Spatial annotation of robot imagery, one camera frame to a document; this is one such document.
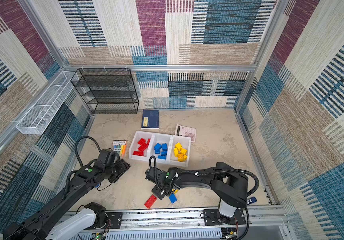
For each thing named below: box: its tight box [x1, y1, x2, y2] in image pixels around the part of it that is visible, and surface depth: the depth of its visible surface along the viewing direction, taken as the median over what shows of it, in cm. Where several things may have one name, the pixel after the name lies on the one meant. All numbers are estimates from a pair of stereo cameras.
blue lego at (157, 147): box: [154, 142, 162, 154], surface depth 96 cm
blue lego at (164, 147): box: [161, 143, 168, 152], surface depth 98 cm
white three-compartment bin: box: [129, 130, 192, 168], surface depth 96 cm
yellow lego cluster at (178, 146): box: [174, 142, 183, 151], surface depth 98 cm
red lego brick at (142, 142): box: [137, 138, 146, 146], surface depth 102 cm
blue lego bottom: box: [168, 193, 178, 204], surface depth 81 cm
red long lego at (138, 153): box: [133, 151, 145, 156], surface depth 96 cm
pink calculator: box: [175, 124, 197, 143], surface depth 107 cm
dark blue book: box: [141, 109, 160, 130], surface depth 117 cm
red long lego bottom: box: [144, 194, 157, 209], surface depth 80 cm
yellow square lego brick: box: [177, 153, 184, 162], surface depth 93 cm
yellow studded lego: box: [173, 147, 179, 157], surface depth 96 cm
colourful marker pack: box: [112, 140, 127, 159], surface depth 102 cm
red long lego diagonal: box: [137, 141, 148, 152], surface depth 100 cm
